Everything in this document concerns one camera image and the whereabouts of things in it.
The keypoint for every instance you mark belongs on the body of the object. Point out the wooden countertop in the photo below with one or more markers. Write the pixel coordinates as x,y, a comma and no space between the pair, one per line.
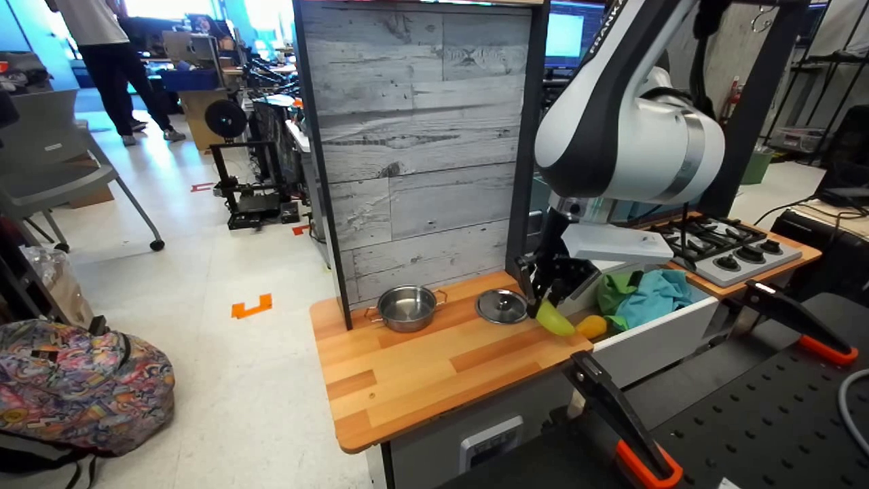
417,370

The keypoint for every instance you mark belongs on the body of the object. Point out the green cloth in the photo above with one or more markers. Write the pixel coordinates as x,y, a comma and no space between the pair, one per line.
615,294

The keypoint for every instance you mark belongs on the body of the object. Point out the computer monitor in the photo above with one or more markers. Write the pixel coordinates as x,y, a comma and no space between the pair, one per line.
565,33

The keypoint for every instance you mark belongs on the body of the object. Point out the black 3D printer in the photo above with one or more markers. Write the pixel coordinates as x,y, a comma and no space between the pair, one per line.
253,180

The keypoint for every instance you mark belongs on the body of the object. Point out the toy stove with black grates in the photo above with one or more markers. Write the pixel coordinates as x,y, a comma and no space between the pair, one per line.
733,247

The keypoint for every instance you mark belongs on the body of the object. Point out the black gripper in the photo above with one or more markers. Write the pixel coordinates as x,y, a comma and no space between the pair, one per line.
561,259

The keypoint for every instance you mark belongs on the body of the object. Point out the white toy sink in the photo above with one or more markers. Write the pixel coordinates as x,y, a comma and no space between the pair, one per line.
661,339

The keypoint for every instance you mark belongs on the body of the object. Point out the floral patterned backpack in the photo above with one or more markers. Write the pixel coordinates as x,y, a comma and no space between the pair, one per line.
83,388

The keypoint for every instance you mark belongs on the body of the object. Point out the person in dark trousers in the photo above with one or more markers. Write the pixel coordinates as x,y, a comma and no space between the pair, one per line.
113,63

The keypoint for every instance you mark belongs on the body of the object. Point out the blue cloth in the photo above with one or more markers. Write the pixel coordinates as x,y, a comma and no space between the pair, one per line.
661,296

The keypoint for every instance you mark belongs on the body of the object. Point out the small steel pot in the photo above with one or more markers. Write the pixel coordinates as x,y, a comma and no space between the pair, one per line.
409,308

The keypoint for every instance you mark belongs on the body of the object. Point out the yellow toy banana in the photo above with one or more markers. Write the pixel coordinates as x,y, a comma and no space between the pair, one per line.
554,321

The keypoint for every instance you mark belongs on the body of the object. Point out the orange yellow toy squash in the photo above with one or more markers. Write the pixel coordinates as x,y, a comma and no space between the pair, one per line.
592,327

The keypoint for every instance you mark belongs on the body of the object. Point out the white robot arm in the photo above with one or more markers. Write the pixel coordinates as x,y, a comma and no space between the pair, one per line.
633,135

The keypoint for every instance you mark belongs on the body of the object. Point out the black perforated table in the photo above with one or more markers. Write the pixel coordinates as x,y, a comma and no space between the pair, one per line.
778,425

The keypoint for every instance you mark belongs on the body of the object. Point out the steel pot lid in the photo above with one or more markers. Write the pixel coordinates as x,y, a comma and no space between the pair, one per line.
501,305

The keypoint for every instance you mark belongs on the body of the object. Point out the grey folding chair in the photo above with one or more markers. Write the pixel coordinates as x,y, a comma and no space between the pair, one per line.
64,163

